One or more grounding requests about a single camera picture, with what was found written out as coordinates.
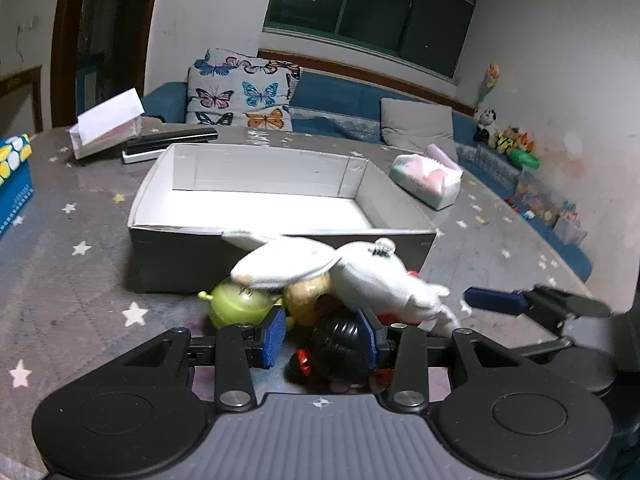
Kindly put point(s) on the grey pillow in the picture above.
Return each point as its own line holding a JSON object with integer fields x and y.
{"x": 417, "y": 122}

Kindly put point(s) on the dark window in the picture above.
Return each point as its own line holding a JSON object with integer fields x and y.
{"x": 370, "y": 5}

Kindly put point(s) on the butterfly print pillow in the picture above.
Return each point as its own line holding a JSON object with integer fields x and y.
{"x": 240, "y": 92}

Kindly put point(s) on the brown wooden door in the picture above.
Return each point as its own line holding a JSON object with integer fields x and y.
{"x": 100, "y": 35}

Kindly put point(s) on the tan peanut toy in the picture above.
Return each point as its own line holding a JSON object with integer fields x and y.
{"x": 305, "y": 297}

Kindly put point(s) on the panda plush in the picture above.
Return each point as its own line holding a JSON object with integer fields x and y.
{"x": 485, "y": 122}

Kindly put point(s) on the pink tissue pack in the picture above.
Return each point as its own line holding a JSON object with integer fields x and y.
{"x": 425, "y": 177}

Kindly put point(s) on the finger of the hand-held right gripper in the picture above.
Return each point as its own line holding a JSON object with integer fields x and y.
{"x": 495, "y": 300}

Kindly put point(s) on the white plush rabbit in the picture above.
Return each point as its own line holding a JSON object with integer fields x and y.
{"x": 370, "y": 277}

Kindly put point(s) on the colourful small plush toys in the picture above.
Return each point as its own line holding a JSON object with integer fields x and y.
{"x": 515, "y": 140}

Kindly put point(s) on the blue dotted box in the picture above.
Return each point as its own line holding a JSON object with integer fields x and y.
{"x": 12, "y": 185}

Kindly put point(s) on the clear box with paper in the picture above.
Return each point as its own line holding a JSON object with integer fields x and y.
{"x": 107, "y": 120}

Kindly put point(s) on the black flat device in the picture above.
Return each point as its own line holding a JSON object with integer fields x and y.
{"x": 170, "y": 140}

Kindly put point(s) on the colourful bouquet toy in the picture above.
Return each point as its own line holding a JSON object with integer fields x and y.
{"x": 490, "y": 80}

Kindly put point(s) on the green alien toy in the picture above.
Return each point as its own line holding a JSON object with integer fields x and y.
{"x": 237, "y": 305}

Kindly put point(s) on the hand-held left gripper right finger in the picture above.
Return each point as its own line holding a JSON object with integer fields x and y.
{"x": 366, "y": 340}

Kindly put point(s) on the grey cardboard box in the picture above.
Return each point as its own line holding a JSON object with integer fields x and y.
{"x": 280, "y": 210}

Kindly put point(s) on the black-haired doll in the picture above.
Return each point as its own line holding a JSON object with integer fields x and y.
{"x": 335, "y": 342}

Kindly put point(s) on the grey star-patterned mat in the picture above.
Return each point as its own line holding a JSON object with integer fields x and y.
{"x": 75, "y": 270}

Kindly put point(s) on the small clear box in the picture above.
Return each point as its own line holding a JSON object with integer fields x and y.
{"x": 570, "y": 227}

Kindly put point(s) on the clear storage box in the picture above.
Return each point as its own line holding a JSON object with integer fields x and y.
{"x": 537, "y": 197}

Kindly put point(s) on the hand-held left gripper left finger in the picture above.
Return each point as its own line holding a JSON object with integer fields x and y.
{"x": 272, "y": 338}

